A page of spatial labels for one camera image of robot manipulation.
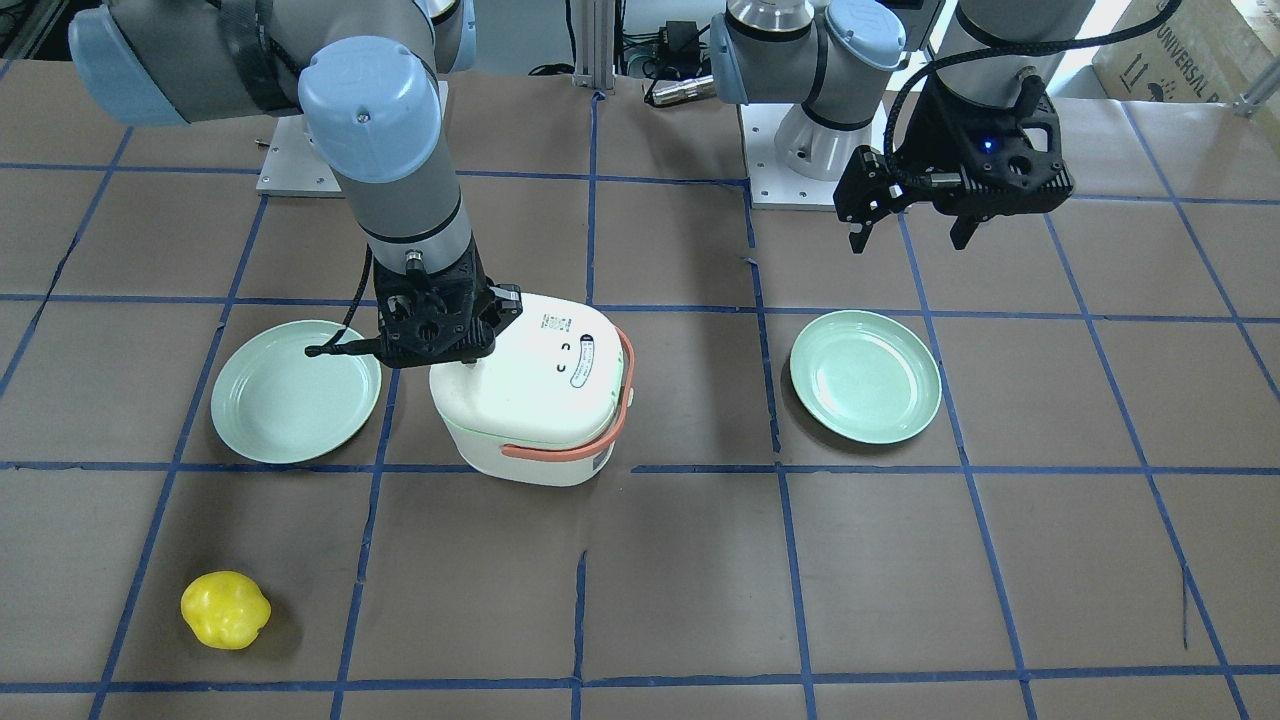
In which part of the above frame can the cardboard box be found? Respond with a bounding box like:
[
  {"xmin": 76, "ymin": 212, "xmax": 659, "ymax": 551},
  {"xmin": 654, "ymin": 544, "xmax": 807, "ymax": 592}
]
[{"xmin": 1092, "ymin": 1, "xmax": 1279, "ymax": 102}]

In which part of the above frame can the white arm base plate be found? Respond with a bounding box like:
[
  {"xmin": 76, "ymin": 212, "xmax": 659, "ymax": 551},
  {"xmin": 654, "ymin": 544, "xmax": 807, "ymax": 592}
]
[
  {"xmin": 256, "ymin": 82, "xmax": 449, "ymax": 200},
  {"xmin": 739, "ymin": 91, "xmax": 890, "ymax": 211}
]

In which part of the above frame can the white rice cooker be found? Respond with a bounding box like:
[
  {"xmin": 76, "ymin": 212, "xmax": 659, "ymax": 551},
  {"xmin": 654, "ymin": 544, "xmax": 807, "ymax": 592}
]
[{"xmin": 428, "ymin": 293, "xmax": 636, "ymax": 487}]

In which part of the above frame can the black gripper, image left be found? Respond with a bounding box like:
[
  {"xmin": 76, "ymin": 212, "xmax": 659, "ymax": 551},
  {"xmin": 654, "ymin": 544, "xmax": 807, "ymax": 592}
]
[{"xmin": 376, "ymin": 252, "xmax": 524, "ymax": 373}]

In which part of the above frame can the aluminium frame post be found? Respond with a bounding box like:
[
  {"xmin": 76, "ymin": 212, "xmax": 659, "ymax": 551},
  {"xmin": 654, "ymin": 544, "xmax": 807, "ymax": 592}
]
[{"xmin": 572, "ymin": 1, "xmax": 620, "ymax": 95}]

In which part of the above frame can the silver metal connector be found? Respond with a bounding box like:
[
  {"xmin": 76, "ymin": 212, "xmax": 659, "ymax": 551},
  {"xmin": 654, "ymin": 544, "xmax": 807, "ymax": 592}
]
[{"xmin": 645, "ymin": 76, "xmax": 716, "ymax": 108}]

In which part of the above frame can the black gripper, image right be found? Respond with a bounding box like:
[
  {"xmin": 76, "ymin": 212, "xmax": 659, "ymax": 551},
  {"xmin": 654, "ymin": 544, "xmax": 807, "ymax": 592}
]
[{"xmin": 835, "ymin": 72, "xmax": 1074, "ymax": 254}]

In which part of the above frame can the green plate near yellow pepper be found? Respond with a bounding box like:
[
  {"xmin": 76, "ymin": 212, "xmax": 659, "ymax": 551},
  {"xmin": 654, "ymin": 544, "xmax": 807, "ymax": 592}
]
[{"xmin": 210, "ymin": 319, "xmax": 381, "ymax": 464}]

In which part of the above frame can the green plate far from pepper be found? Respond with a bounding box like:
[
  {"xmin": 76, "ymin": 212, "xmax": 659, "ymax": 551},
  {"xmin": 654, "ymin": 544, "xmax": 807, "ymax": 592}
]
[{"xmin": 788, "ymin": 310, "xmax": 942, "ymax": 445}]

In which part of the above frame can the black power adapter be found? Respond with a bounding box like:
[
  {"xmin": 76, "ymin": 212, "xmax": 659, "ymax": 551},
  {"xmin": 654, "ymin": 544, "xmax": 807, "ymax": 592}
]
[{"xmin": 658, "ymin": 20, "xmax": 701, "ymax": 64}]

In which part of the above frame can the yellow bell pepper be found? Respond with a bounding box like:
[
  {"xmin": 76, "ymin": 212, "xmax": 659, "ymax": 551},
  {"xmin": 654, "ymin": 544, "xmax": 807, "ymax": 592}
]
[{"xmin": 180, "ymin": 570, "xmax": 273, "ymax": 650}]

